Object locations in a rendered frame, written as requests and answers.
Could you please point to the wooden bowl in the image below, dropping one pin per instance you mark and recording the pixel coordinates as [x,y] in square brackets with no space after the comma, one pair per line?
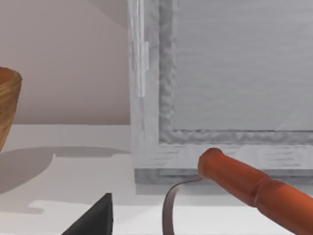
[7,107]

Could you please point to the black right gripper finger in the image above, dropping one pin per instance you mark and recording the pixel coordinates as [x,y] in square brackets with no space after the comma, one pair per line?
[97,218]

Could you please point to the grey cabinet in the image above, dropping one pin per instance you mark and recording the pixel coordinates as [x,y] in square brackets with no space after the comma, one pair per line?
[220,85]

